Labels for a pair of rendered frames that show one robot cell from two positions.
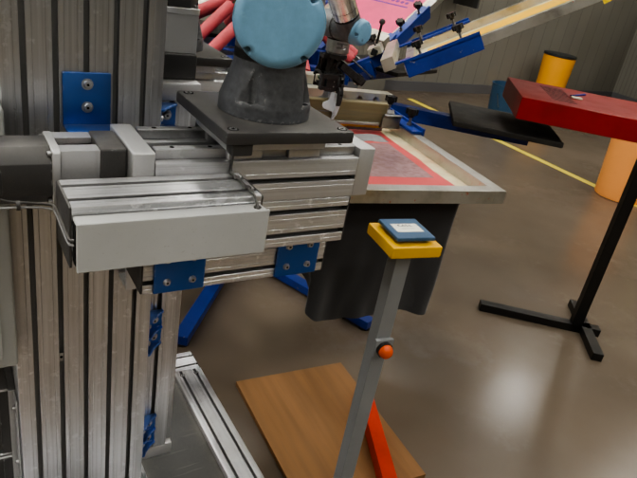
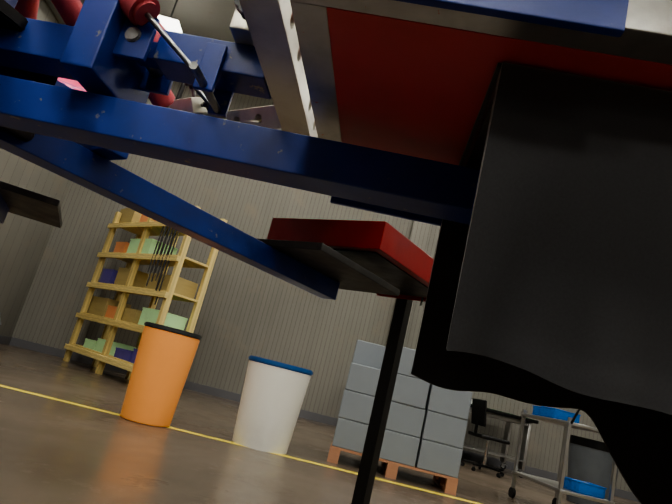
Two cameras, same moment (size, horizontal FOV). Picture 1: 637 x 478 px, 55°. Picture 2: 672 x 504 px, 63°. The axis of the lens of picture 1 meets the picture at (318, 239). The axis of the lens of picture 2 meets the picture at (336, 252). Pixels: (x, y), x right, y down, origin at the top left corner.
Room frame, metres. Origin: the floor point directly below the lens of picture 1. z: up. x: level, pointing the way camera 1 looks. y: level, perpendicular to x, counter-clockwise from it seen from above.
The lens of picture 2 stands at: (1.75, 0.68, 0.60)
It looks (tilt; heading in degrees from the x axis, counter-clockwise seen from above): 13 degrees up; 303
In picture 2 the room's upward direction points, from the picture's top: 14 degrees clockwise
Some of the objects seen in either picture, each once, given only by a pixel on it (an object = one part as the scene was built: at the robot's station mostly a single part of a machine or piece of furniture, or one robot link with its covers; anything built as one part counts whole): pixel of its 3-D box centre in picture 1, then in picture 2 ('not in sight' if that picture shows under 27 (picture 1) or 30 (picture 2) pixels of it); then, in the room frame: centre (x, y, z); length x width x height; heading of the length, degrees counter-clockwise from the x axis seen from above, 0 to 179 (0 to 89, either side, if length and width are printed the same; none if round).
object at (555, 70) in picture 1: (552, 79); not in sight; (8.88, -2.80, 0.34); 0.45 x 0.43 x 0.69; 35
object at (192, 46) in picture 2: not in sight; (217, 65); (2.36, 0.19, 1.02); 0.17 x 0.06 x 0.05; 26
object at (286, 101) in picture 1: (267, 80); not in sight; (0.99, 0.13, 1.31); 0.15 x 0.15 x 0.10
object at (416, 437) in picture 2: not in sight; (400, 410); (3.72, -4.06, 0.53); 1.07 x 0.71 x 1.06; 27
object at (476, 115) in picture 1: (402, 109); (208, 225); (2.76, -0.27, 0.91); 1.34 x 0.41 x 0.08; 86
